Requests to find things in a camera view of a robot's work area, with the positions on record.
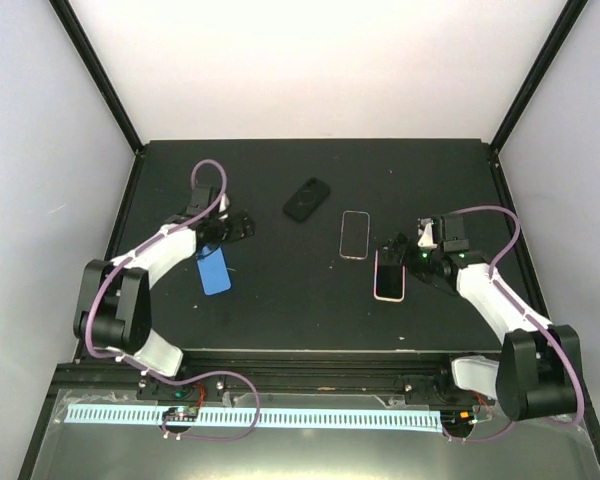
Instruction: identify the pink phone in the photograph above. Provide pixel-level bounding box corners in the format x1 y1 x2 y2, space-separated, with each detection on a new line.
340 211 371 261

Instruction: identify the white slotted cable duct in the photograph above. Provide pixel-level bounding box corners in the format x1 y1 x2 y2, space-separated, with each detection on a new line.
64 404 443 433

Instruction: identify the clear phone case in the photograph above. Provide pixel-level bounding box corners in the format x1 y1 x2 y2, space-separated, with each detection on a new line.
338 210 372 262

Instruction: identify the left control board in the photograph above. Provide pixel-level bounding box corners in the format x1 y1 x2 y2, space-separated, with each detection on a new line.
162 406 198 423

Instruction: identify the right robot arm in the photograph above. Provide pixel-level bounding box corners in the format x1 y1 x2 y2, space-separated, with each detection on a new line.
373 209 586 425

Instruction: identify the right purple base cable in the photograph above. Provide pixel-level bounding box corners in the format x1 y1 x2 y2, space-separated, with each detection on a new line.
442 419 516 445

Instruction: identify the beige phone case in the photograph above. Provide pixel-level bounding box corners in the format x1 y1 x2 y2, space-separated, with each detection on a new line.
373 249 406 303

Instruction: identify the left black frame post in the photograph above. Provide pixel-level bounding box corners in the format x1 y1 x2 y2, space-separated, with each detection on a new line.
49 0 143 153

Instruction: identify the right control board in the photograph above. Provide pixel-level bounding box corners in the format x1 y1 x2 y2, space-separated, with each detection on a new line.
443 410 485 425

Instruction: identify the purple phone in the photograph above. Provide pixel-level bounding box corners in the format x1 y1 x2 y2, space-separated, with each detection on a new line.
374 265 405 302

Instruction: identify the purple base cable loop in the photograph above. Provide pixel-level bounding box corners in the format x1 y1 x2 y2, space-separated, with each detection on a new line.
159 372 264 444

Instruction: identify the black frame post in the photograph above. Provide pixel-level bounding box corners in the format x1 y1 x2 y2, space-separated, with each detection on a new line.
49 0 143 153
490 0 588 153

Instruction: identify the control board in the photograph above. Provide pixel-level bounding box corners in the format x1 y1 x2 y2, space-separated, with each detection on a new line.
162 406 198 423
443 410 485 425

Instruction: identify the black phone case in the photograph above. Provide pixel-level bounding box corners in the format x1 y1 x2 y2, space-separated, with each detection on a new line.
283 177 331 222

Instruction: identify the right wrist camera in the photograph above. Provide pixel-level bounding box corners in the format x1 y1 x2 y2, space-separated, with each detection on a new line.
417 218 437 250

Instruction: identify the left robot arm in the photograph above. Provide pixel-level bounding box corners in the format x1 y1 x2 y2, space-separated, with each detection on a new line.
73 186 255 399

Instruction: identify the right black frame post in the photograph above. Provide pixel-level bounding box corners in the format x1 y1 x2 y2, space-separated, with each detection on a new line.
490 0 588 153

